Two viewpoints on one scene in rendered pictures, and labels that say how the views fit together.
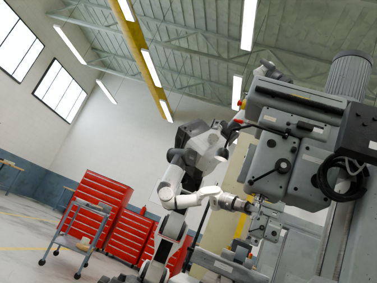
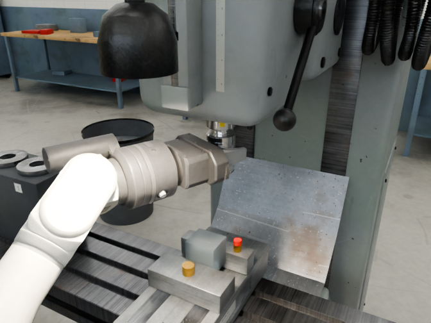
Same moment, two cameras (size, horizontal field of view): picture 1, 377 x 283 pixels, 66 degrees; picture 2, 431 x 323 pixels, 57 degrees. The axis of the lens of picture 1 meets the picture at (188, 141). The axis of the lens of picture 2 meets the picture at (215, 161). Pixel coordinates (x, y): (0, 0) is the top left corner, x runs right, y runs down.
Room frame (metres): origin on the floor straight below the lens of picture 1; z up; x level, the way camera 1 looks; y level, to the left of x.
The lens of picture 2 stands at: (1.26, 0.16, 1.48)
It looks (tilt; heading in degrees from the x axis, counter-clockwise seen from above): 24 degrees down; 284
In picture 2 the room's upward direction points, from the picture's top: straight up
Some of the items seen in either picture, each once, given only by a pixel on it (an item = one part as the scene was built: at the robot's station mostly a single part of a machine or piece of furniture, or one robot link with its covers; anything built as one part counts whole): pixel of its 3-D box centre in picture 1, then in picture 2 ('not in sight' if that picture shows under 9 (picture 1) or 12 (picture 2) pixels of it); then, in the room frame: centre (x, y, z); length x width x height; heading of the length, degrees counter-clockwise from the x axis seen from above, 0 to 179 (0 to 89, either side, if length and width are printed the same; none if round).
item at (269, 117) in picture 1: (289, 132); not in sight; (1.39, -0.47, 1.68); 0.34 x 0.24 x 0.10; 76
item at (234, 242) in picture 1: (237, 255); (29, 197); (1.92, -0.57, 1.01); 0.22 x 0.12 x 0.20; 168
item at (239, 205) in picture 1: (238, 205); (173, 166); (1.45, -0.36, 1.23); 0.13 x 0.12 x 0.10; 141
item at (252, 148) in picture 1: (247, 163); (179, 21); (1.42, -0.32, 1.44); 0.04 x 0.04 x 0.21; 76
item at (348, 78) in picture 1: (346, 84); not in sight; (1.34, -0.67, 2.05); 0.20 x 0.20 x 0.32
